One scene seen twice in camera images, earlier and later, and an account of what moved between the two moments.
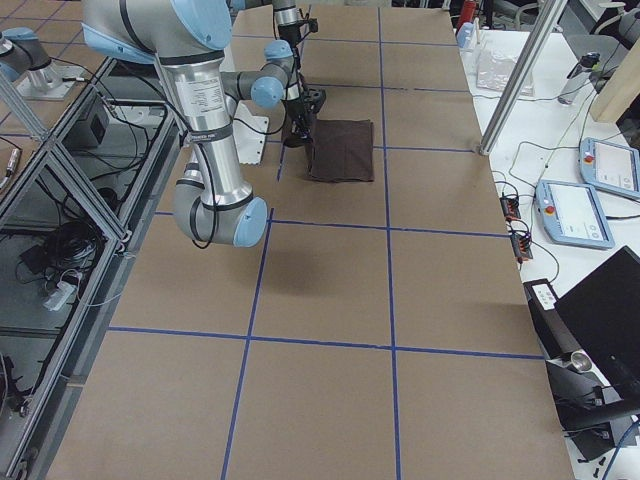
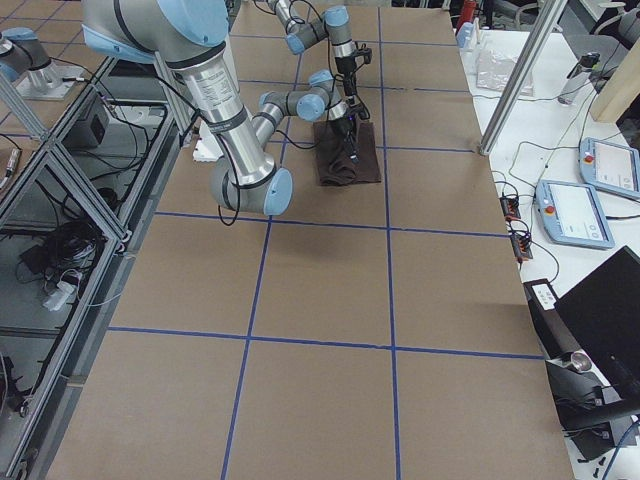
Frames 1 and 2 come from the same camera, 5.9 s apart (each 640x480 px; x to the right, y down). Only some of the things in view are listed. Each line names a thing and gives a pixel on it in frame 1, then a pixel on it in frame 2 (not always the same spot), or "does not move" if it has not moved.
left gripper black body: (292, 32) → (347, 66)
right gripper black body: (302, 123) → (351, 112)
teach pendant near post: (610, 165) does not move
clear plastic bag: (495, 71) does not move
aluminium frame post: (522, 75) does not move
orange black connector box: (510, 207) does not move
